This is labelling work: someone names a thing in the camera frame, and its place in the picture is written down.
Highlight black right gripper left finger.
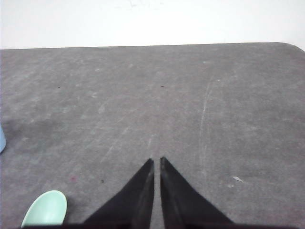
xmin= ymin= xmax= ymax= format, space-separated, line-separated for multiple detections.
xmin=83 ymin=158 xmax=155 ymax=225

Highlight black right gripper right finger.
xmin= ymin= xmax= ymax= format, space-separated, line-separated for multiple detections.
xmin=160 ymin=156 xmax=235 ymax=225

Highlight mint green plastic spoon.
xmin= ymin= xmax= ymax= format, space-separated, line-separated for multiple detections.
xmin=21 ymin=190 xmax=67 ymax=228

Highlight light blue plastic cup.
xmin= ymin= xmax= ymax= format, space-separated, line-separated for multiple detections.
xmin=0 ymin=127 xmax=6 ymax=153

